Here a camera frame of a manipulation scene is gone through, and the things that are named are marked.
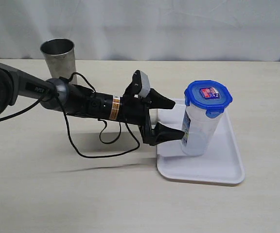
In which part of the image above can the black cable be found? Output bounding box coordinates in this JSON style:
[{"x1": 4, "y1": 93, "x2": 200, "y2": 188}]
[{"x1": 0, "y1": 72, "x2": 140, "y2": 159}]

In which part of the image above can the white rectangular plastic tray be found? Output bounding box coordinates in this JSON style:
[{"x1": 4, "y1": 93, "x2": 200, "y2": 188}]
[{"x1": 157, "y1": 111, "x2": 245, "y2": 185}]

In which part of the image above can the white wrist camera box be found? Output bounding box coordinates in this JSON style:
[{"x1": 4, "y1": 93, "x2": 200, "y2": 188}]
[{"x1": 137, "y1": 70, "x2": 151, "y2": 98}]

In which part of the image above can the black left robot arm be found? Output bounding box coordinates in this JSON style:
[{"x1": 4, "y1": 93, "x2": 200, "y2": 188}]
[{"x1": 0, "y1": 63, "x2": 184, "y2": 146}]

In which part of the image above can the stainless steel cup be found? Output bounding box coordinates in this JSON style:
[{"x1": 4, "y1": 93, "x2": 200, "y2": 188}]
[{"x1": 40, "y1": 38, "x2": 76, "y2": 79}]

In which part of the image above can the clear plastic tall container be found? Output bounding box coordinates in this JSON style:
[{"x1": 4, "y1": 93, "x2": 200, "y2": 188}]
[{"x1": 180, "y1": 104, "x2": 224, "y2": 156}]

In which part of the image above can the white backdrop curtain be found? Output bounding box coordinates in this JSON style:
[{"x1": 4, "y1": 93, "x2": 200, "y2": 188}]
[{"x1": 0, "y1": 0, "x2": 280, "y2": 61}]

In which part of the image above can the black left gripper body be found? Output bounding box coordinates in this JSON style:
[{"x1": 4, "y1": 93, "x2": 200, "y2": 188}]
[{"x1": 122, "y1": 70, "x2": 153, "y2": 146}]

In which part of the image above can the blue plastic lid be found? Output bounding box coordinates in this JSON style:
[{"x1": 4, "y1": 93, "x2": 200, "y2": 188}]
[{"x1": 184, "y1": 80, "x2": 233, "y2": 118}]

